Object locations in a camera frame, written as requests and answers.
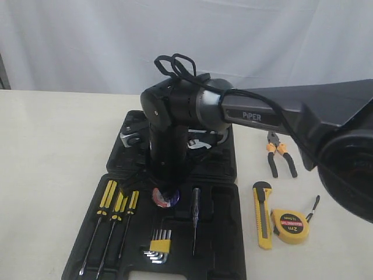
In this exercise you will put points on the large yellow black screwdriver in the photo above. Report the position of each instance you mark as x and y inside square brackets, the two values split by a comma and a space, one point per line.
[101, 213]

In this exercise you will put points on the small yellow black screwdriver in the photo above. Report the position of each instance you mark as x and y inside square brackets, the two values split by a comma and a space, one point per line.
[131, 210]

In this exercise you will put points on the black plastic tool case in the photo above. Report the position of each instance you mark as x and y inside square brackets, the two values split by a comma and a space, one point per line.
[219, 252]

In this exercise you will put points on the clear handle tester screwdriver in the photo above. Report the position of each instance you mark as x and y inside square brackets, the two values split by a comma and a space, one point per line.
[195, 214]

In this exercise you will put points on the middle yellow black screwdriver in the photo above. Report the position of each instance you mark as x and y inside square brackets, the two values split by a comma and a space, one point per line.
[116, 216]

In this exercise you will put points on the hex key set yellow holder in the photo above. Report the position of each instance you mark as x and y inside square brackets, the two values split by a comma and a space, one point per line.
[160, 245]

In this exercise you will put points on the claw hammer black handle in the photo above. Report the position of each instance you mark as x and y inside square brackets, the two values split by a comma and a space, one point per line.
[217, 137]

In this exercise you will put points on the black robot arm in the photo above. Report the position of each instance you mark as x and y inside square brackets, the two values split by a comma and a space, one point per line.
[330, 123]

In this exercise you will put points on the white backdrop curtain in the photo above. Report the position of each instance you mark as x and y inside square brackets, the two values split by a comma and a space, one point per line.
[110, 46]

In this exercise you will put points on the yellow utility knife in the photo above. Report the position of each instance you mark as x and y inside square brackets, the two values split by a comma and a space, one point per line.
[261, 191]

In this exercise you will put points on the yellow 2m tape measure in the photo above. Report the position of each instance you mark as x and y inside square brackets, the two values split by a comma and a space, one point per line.
[292, 227]

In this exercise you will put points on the adjustable wrench black handle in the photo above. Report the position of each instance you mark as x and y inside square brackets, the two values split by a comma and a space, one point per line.
[197, 144]

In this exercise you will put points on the black electrical tape roll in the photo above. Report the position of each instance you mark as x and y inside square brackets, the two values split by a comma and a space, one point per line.
[165, 200]

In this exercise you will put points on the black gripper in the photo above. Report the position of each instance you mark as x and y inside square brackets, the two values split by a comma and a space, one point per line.
[167, 150]

